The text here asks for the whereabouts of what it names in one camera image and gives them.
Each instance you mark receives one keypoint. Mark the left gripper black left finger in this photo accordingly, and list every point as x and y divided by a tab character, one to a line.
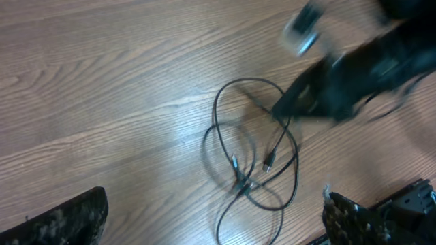
78	221

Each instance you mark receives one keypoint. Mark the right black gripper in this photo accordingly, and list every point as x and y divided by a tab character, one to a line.
331	87

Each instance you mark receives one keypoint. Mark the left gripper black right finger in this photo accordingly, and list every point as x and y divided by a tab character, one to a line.
347	223

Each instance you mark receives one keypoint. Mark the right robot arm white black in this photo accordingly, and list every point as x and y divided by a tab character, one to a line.
413	39

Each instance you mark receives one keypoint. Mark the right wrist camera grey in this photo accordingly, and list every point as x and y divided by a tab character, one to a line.
300	31

